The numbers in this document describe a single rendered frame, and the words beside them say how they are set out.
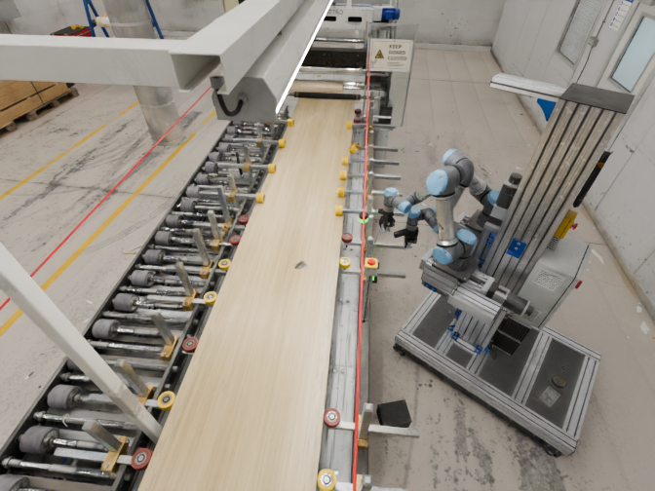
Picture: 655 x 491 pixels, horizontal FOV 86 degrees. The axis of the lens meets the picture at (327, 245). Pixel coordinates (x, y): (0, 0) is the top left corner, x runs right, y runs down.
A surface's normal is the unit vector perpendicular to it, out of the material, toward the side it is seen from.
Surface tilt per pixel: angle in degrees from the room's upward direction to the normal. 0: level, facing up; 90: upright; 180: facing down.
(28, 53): 90
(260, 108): 90
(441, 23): 90
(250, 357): 0
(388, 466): 0
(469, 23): 90
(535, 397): 0
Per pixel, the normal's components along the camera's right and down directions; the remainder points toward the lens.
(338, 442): 0.00, -0.73
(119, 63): -0.10, 0.68
